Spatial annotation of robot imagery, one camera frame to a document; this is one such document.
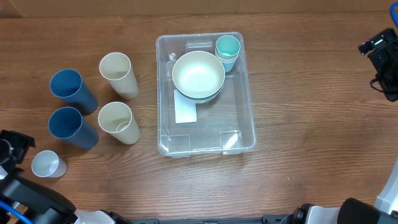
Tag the white label sticker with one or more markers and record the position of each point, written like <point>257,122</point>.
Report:
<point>185,110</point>

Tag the clear plastic storage container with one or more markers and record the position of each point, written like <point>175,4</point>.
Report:
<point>223,125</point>

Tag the dark blue bowl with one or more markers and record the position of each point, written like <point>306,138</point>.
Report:
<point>199,93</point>

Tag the light blue small cup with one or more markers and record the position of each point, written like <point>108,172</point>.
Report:
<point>228,66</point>

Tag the cream tall cup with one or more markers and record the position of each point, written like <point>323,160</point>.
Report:
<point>117,119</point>
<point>117,68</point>

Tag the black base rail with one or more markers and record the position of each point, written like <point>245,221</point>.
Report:
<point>266,219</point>

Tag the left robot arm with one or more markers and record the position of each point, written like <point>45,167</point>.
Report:
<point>33,203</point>

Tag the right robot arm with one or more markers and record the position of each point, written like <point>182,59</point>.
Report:
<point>384,210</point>

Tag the grey small cup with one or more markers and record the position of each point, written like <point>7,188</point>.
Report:
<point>48,164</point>

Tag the dark blue tall cup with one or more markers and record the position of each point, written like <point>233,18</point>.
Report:
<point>69,86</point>
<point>69,125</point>

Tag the pink small cup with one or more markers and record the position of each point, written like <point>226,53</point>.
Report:
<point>232,60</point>

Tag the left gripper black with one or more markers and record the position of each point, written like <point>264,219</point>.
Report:
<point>21,142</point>

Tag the cream bowl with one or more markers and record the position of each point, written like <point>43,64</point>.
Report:
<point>198,68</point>

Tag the mint green small cup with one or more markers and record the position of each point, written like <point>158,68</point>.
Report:
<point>227,47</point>

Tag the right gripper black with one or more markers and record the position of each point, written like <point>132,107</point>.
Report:
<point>388,43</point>

